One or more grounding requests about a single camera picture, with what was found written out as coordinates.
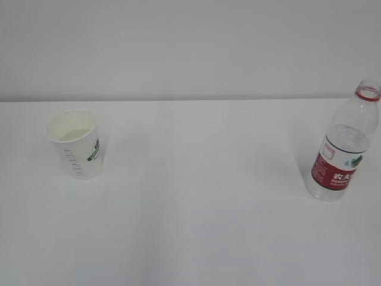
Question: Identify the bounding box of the clear water bottle red label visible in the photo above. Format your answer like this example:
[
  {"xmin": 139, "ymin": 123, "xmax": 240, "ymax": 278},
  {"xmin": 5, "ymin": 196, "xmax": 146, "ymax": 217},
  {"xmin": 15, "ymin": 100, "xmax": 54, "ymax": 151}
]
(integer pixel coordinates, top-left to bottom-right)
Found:
[{"xmin": 305, "ymin": 79, "xmax": 380, "ymax": 201}]

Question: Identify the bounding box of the white paper cup green logo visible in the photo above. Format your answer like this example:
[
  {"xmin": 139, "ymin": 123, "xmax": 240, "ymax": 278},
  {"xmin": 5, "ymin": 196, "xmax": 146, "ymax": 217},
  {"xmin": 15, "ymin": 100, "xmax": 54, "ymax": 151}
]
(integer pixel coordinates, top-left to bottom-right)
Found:
[{"xmin": 45, "ymin": 109, "xmax": 102, "ymax": 181}]

